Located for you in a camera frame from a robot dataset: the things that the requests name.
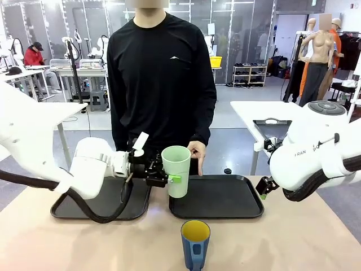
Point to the white shoe rack with shoes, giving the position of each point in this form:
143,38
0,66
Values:
249,74

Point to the person in black sweater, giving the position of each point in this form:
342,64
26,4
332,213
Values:
160,84

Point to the black plastic serving tray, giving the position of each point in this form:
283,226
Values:
138,200
220,197

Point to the white paper sign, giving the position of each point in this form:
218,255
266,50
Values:
211,28

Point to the white cap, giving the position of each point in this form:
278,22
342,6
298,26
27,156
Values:
348,83

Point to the white background desk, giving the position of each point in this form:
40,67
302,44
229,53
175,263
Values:
81,72
28,74

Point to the person's left hand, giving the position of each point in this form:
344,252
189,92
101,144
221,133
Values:
198,149

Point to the black baseball cap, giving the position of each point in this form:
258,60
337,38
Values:
14,70

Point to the beige mannequin with grey trousers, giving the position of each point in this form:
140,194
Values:
320,48

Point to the clear plastic container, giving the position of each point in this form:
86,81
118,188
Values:
90,63
59,63

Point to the yellow plastic basket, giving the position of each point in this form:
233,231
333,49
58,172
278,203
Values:
216,61

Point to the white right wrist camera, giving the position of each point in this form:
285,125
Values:
258,146

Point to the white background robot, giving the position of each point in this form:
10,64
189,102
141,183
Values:
98,45
15,46
75,36

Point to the small black round foot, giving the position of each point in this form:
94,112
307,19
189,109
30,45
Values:
227,171

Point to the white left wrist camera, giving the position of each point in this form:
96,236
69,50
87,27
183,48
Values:
140,140

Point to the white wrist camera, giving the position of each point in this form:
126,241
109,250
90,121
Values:
258,146
140,140

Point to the pale green plastic cup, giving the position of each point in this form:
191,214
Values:
177,161

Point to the grey plastic stool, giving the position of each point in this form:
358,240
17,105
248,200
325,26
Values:
97,98

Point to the blue mug yellow inside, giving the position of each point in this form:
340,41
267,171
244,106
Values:
187,248

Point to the black stand pole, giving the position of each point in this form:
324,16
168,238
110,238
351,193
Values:
74,65

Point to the seated person in red jacket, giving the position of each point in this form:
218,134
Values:
32,57

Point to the white side table grey leg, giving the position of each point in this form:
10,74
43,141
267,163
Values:
65,110
253,110

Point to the rack of dark clothes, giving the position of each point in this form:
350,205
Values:
349,53

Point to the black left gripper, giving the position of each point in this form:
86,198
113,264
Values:
139,168

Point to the white mannequin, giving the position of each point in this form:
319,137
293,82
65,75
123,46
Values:
311,26

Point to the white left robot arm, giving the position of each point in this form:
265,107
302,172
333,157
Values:
28,135

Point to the dark bag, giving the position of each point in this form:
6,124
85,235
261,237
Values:
277,66

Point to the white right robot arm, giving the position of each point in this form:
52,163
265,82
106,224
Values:
304,158

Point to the person's left forearm black sleeve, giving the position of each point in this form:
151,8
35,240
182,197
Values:
204,124

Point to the mannequin in orange with hat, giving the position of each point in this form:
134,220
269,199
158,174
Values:
336,39

